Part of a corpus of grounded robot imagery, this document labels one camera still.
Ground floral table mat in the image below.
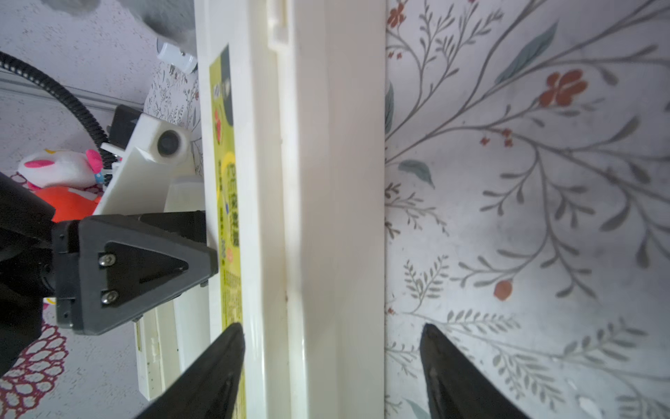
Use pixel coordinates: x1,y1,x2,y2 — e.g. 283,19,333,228
143,0,670,419

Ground cream dispenser bottom tray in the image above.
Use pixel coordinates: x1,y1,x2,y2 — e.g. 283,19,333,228
275,1,387,418

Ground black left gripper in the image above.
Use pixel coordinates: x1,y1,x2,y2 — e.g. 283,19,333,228
1,175,218,375

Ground white pink plush toy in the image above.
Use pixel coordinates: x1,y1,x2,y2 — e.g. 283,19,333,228
17,149,105,190

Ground cream wrap dispenser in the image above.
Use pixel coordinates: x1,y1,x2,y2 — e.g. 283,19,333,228
133,175,210,401
195,1,291,418

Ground red orange plush toy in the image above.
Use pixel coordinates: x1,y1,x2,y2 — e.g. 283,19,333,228
34,186,101,223

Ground grey plush wolf toy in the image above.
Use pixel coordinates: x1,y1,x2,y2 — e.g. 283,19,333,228
43,0,196,46

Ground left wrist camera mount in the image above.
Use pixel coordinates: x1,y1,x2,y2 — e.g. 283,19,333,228
94,113,195,216

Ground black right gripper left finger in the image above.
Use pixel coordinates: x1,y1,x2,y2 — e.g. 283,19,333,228
138,323,245,419

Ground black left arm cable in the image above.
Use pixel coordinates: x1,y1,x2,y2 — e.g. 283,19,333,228
0,51,119,169

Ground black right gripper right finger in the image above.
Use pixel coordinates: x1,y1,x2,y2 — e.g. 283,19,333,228
420,323,526,419

